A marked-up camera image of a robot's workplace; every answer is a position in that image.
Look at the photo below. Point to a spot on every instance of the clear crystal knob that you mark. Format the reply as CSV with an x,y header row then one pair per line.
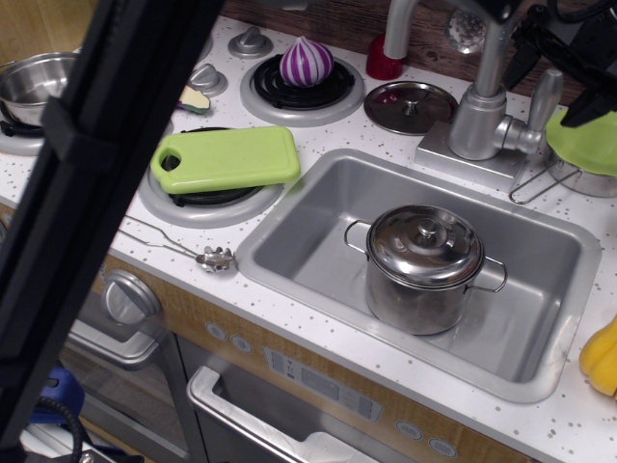
x,y
465,31

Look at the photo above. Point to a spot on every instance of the blue clamp with black cable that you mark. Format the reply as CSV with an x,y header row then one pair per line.
x,y
60,402

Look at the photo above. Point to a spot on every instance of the back right stove burner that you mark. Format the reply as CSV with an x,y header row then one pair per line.
x,y
267,97

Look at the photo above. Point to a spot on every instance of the far left stove burner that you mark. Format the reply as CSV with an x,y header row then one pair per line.
x,y
19,138

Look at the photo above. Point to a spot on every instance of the front stove burner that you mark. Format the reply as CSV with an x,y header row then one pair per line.
x,y
206,210

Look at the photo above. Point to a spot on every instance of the silver toy faucet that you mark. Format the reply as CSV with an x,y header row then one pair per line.
x,y
483,144

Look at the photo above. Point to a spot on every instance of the steel bowl on left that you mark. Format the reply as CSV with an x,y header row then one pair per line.
x,y
28,84

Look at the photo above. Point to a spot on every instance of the grey oven dial knob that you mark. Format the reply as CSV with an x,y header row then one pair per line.
x,y
128,300

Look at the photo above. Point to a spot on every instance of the green plastic plate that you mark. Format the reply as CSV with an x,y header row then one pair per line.
x,y
590,147

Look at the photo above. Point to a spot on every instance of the steel pot lid on pot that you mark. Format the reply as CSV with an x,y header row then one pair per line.
x,y
425,246

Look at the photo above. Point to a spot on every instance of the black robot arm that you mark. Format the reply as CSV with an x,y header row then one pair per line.
x,y
282,356

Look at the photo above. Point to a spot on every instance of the silver dishwasher door handle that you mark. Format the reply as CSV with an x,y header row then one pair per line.
x,y
260,435

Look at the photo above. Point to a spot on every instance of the grey stove knob top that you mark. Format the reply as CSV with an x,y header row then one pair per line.
x,y
251,44

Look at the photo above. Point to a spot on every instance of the silver faucet lever handle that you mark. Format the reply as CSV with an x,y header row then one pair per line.
x,y
545,97

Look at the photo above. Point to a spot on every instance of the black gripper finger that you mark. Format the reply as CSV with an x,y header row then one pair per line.
x,y
588,106
524,60

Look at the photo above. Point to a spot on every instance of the toy eggplant slice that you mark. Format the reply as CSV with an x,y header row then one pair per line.
x,y
193,101

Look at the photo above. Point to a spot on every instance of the green plastic cutting board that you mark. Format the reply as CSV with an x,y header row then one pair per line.
x,y
215,160

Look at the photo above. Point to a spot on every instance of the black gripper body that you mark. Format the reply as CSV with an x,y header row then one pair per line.
x,y
580,43

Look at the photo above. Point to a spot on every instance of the grey stove knob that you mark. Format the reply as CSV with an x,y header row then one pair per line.
x,y
251,44
208,81

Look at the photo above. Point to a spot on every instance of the steel saucepan with wire handle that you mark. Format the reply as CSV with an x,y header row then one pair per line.
x,y
568,175

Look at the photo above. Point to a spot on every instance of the stove burner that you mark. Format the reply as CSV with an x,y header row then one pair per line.
x,y
19,138
267,97
206,210

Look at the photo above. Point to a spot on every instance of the silver oven door handle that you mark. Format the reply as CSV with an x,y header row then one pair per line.
x,y
138,351

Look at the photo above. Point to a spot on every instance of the yellow toy pepper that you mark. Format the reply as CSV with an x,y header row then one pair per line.
x,y
597,359

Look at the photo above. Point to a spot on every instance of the grey toy sink basin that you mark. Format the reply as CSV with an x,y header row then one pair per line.
x,y
512,343

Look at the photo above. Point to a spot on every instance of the steel pot with handles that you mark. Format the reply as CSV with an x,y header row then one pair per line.
x,y
424,312

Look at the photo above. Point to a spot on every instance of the purple striped toy onion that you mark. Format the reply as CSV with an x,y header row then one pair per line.
x,y
306,63

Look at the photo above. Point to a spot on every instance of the loose steel pot lid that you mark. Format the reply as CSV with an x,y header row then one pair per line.
x,y
409,107

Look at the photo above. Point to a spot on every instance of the red toy cup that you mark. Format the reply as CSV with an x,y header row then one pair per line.
x,y
378,65

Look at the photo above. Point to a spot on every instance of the grey stove knob middle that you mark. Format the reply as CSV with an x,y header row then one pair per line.
x,y
208,81

